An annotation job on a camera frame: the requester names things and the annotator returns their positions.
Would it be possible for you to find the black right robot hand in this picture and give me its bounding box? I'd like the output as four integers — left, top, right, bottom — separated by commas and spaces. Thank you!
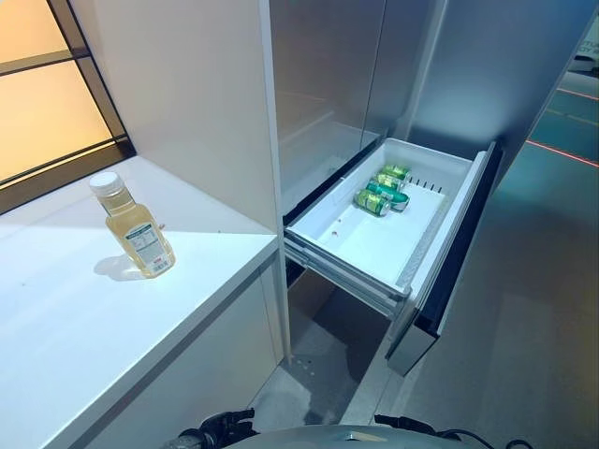
373, 413, 451, 443

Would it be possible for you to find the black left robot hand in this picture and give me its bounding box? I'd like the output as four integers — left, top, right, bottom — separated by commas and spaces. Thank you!
200, 409, 257, 441

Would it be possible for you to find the white fridge drawer steel front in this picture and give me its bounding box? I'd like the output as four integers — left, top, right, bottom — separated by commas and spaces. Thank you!
283, 137, 504, 378

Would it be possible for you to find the yellow juice bottle white cap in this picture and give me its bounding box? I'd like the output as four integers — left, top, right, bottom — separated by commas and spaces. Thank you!
89, 171, 177, 279

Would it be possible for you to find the stainless steel fridge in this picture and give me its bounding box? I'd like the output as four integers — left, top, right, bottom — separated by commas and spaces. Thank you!
269, 0, 599, 370

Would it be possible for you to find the white counter cabinet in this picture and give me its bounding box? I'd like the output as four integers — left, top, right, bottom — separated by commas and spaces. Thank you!
0, 153, 292, 449

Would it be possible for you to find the grey robot torso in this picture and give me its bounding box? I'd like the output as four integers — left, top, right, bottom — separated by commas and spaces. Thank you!
250, 422, 453, 449

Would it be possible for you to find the light green drink can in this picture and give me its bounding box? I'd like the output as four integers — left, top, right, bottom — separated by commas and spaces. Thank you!
382, 163, 413, 182
376, 172, 406, 193
353, 188, 392, 218

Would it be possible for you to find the dark green drink can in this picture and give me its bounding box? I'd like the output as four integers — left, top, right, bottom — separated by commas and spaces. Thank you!
365, 181, 413, 213

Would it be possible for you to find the white tall side panel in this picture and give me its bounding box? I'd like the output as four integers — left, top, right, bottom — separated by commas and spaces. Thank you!
257, 0, 295, 364

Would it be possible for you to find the black framed window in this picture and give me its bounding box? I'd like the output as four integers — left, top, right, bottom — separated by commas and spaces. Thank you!
0, 0, 138, 216

